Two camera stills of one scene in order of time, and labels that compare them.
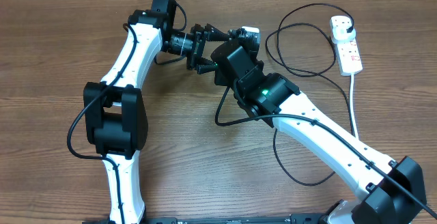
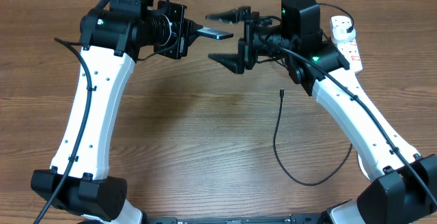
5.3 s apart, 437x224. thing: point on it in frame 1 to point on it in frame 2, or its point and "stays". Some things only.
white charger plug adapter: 340,34 stays
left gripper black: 209,33 to 180,48
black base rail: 294,219 stays
